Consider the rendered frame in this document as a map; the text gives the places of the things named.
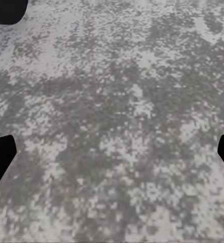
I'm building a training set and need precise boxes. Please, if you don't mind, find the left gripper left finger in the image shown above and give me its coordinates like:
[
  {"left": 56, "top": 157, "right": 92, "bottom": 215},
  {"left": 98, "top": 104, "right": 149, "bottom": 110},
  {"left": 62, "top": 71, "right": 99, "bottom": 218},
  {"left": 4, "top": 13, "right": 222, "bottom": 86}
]
[{"left": 0, "top": 135, "right": 17, "bottom": 180}]

